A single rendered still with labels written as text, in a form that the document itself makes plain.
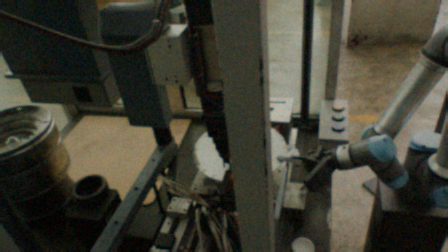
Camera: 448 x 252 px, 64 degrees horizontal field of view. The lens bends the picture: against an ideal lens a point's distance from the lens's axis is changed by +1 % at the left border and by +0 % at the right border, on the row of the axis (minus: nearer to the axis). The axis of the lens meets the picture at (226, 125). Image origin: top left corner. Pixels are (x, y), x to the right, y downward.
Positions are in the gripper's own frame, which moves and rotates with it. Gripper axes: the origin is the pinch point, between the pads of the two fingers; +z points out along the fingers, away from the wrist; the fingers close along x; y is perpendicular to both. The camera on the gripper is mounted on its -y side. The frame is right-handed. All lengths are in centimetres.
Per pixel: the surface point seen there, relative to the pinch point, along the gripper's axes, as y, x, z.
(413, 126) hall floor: 171, -97, 16
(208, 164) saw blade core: -10.6, 18.7, 16.7
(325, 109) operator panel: 41.7, -0.3, -2.1
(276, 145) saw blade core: 6.7, 8.7, 1.9
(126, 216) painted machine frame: -45, 29, 15
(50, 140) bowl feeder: -29, 56, 53
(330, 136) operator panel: 24.6, -3.9, -7.4
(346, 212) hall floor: 69, -81, 39
